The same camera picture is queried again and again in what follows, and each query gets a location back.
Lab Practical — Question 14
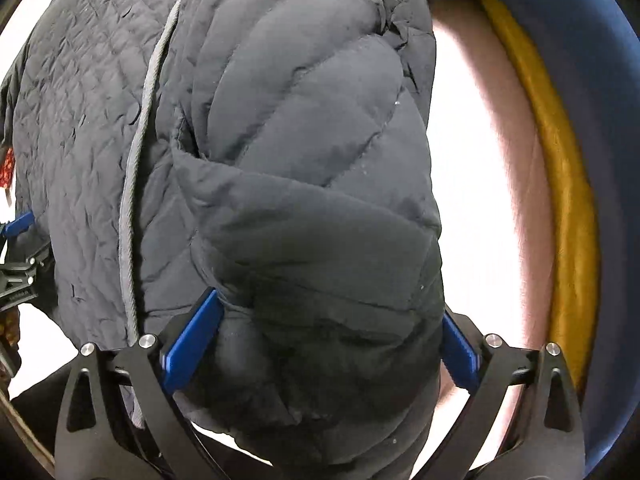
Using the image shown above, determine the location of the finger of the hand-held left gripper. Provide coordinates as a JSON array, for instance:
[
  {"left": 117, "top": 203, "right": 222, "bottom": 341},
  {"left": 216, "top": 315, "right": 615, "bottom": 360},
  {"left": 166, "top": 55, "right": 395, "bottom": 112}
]
[
  {"left": 0, "top": 245, "right": 54, "bottom": 311},
  {"left": 0, "top": 211, "right": 37, "bottom": 261}
]

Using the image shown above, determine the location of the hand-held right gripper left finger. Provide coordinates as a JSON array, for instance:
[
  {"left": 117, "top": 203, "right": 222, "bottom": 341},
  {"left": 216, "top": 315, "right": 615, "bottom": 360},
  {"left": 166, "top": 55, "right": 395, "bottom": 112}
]
[{"left": 54, "top": 287, "right": 224, "bottom": 480}]

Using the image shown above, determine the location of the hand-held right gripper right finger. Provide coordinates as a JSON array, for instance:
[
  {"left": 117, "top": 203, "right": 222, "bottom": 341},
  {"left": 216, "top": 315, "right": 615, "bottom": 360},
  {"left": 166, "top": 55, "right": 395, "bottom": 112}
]
[{"left": 440, "top": 309, "right": 587, "bottom": 480}]

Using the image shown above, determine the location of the dark puffer jacket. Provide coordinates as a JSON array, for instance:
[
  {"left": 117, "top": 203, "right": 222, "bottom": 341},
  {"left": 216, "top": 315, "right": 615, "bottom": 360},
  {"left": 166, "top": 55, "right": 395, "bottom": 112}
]
[{"left": 0, "top": 0, "right": 446, "bottom": 480}]

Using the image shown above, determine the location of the red patterned cloth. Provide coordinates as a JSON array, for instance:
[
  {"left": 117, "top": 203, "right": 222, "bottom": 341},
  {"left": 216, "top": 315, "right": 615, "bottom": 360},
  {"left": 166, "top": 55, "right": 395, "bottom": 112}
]
[{"left": 0, "top": 144, "right": 15, "bottom": 190}]

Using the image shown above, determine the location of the yellow blanket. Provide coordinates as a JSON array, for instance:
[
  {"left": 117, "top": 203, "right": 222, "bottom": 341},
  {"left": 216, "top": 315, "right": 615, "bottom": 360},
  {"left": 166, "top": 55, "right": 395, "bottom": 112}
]
[{"left": 465, "top": 0, "right": 601, "bottom": 396}]

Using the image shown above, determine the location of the blue and yellow bin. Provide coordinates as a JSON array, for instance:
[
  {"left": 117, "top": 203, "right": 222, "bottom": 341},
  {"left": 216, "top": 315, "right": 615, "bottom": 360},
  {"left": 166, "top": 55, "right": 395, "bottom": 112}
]
[{"left": 450, "top": 0, "right": 640, "bottom": 471}]

